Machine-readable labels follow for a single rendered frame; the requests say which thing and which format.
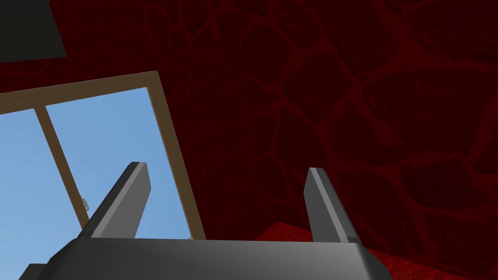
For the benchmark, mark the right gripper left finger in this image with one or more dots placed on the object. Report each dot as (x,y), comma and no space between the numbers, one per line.
(122,208)

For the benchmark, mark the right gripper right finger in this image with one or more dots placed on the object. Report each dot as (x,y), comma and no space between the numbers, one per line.
(325,212)

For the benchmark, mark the wooden framed window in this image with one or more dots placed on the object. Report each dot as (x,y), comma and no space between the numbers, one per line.
(103,136)

